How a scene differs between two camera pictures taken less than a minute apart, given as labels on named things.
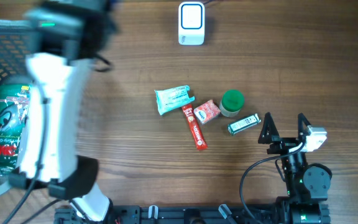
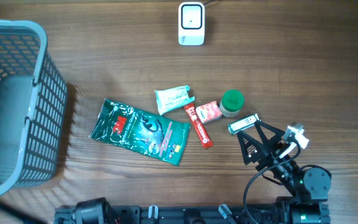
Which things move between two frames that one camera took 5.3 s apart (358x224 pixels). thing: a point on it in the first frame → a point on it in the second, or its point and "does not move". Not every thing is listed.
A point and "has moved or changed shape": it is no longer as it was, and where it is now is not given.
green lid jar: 232,101 does not move
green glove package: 0,150 → 159,138
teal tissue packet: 173,98 does not move
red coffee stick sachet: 197,134 has moved or changed shape
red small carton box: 206,111 does not move
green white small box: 236,127 does not move
